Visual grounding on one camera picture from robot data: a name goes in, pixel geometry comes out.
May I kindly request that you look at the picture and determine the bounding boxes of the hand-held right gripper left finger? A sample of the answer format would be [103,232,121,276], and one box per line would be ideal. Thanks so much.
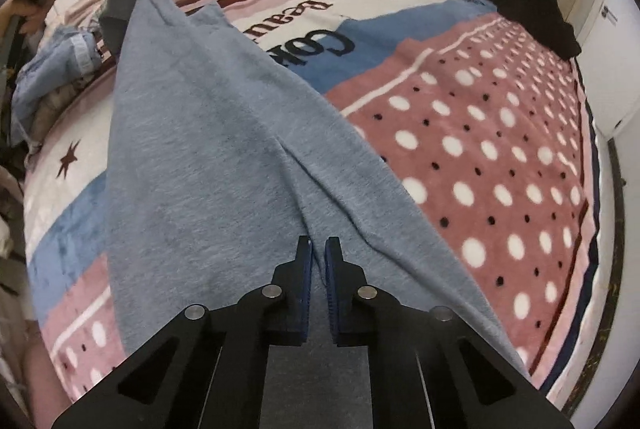
[50,236,313,429]

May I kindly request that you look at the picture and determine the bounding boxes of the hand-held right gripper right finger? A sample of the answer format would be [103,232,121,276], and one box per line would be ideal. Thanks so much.
[325,237,576,429]

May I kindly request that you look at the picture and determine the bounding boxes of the grey-blue pants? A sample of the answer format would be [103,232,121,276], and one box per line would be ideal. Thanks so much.
[100,0,531,429]

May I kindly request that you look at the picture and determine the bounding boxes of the person's left hand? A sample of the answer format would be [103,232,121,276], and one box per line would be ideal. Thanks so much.
[0,0,48,32]

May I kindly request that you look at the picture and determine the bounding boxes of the blue denim garment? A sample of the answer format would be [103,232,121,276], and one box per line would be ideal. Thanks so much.
[12,26,108,145]

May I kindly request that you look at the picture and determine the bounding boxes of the pink dotted printed blanket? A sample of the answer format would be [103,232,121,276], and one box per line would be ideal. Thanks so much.
[22,0,601,415]

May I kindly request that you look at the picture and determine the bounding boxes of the black garment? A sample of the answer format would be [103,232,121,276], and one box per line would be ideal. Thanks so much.
[414,0,583,60]

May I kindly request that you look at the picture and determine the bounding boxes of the white door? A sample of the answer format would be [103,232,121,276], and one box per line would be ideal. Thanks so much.
[565,0,640,140]

